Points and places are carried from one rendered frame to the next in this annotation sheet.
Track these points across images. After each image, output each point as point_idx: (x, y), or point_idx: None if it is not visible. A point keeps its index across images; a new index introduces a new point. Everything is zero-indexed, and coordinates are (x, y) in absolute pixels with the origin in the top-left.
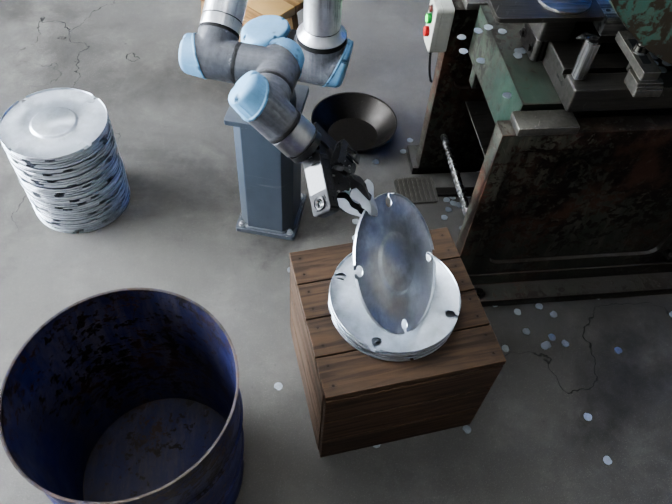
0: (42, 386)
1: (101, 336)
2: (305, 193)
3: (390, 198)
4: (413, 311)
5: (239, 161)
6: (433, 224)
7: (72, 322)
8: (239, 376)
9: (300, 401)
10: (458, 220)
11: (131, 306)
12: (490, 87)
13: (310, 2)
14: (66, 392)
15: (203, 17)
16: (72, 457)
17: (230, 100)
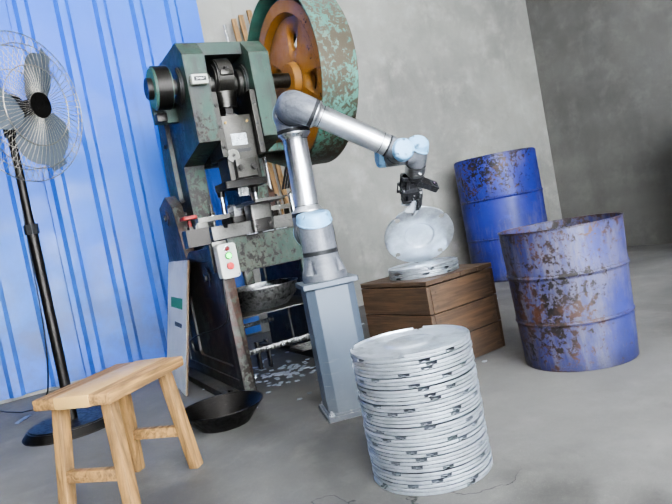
0: (595, 261)
1: (547, 270)
2: (314, 410)
3: (394, 221)
4: (430, 253)
5: (358, 325)
6: (306, 380)
7: (554, 242)
8: (495, 367)
9: (484, 356)
10: (295, 378)
11: (521, 250)
12: (277, 253)
13: (313, 181)
14: (589, 291)
15: (388, 135)
16: (620, 335)
17: (427, 142)
